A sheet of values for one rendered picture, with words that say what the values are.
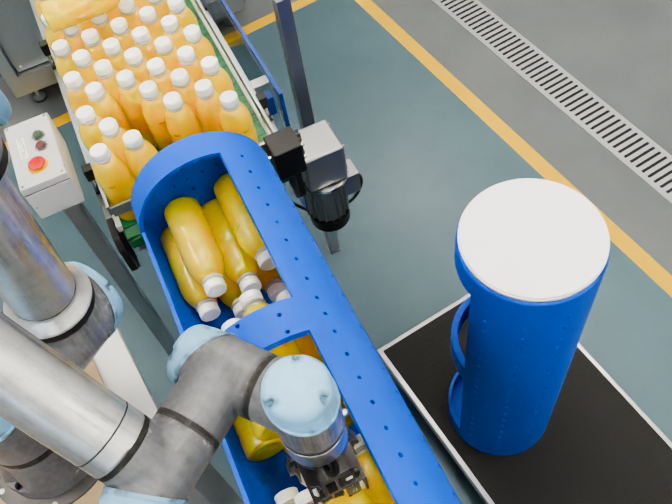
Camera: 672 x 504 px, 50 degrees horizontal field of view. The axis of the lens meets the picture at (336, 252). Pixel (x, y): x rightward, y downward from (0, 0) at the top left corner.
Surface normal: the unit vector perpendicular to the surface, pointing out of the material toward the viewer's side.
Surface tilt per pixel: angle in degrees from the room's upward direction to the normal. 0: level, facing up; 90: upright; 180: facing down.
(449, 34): 0
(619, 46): 0
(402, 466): 35
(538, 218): 0
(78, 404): 46
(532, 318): 90
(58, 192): 90
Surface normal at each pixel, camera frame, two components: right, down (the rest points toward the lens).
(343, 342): 0.47, -0.68
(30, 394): 0.43, 0.04
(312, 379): -0.11, -0.55
